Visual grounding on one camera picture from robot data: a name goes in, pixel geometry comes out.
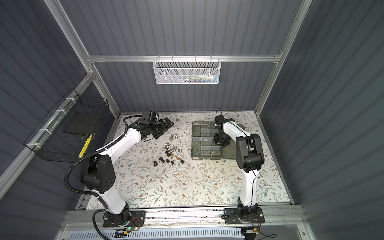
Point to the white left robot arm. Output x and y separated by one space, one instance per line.
97 172

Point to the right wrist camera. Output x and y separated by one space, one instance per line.
219 118

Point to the translucent green organizer box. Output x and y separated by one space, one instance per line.
203 145

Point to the shiny silver nut pair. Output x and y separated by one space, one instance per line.
177 149

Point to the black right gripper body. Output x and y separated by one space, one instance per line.
222 140

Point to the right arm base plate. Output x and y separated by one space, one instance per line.
246 215

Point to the white wire mesh basket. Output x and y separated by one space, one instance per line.
187 73

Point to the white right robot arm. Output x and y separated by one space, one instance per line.
249 156

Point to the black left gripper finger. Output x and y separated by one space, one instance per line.
168 123
158 133

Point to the black wire basket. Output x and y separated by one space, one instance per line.
62 137

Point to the aluminium front rail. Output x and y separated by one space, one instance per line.
191 217

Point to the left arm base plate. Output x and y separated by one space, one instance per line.
125 219

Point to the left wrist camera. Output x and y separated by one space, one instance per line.
150 116

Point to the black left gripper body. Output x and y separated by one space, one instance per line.
155 127

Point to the yellow marker pen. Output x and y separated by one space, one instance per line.
85 146

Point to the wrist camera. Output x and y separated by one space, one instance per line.
150 116
219 118

